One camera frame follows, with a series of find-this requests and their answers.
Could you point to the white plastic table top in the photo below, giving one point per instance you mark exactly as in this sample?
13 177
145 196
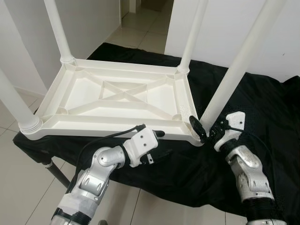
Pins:
93 93

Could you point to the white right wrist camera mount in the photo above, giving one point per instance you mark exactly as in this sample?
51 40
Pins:
234 122

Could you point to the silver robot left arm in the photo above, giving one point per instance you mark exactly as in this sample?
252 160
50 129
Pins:
96 173

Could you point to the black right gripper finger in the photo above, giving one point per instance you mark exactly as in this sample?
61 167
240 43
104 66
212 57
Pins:
198 129

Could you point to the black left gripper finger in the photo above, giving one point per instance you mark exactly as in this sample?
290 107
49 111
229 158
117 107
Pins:
160 133

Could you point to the black metal table leg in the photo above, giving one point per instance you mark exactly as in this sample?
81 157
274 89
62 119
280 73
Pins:
58 174

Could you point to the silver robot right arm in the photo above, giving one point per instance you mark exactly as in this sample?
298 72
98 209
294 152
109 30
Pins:
251 173

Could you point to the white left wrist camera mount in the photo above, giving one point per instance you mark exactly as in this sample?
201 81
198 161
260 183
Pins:
140 143

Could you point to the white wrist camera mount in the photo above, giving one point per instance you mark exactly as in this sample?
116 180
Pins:
234 122
140 143

